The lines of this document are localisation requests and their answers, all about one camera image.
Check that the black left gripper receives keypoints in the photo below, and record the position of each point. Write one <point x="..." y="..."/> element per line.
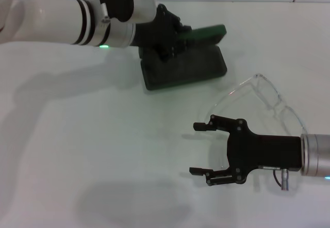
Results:
<point x="157" y="34"/>

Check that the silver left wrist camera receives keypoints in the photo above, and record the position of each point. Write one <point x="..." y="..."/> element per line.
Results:
<point x="144" y="3"/>

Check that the green glasses case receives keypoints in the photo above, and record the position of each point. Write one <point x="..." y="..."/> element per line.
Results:
<point x="185" y="68"/>

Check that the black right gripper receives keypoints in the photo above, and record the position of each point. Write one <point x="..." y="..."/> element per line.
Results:
<point x="265" y="152"/>

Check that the clear white glasses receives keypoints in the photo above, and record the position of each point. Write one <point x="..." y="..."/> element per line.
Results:
<point x="268" y="94"/>

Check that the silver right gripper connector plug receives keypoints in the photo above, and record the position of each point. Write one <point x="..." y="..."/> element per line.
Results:
<point x="284" y="180"/>

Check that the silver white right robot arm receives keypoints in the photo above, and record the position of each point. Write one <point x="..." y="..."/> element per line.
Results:
<point x="317" y="155"/>

